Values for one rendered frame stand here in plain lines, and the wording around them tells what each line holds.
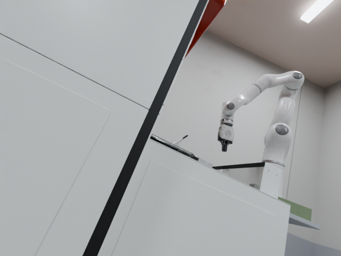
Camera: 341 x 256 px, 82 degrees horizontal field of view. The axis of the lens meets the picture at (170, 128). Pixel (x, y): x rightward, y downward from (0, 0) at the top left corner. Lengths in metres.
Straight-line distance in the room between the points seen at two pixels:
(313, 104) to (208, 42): 2.11
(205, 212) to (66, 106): 0.49
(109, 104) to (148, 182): 0.28
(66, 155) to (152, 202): 0.31
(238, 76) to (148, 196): 3.11
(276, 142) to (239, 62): 2.61
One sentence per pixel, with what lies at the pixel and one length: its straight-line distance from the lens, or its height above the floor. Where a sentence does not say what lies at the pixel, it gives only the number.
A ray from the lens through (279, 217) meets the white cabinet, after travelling 0.87.
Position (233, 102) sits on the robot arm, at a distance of 1.28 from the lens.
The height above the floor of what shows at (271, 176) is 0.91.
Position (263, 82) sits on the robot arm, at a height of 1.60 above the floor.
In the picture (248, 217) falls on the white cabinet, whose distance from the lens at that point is 0.77.
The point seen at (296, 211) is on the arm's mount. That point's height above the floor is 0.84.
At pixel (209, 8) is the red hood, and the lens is 0.70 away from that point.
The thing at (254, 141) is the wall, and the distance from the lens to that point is 3.19.
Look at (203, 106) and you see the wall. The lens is 2.98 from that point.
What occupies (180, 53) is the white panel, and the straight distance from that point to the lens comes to 0.50.
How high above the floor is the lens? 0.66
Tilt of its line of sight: 21 degrees up
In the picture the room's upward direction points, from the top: 22 degrees clockwise
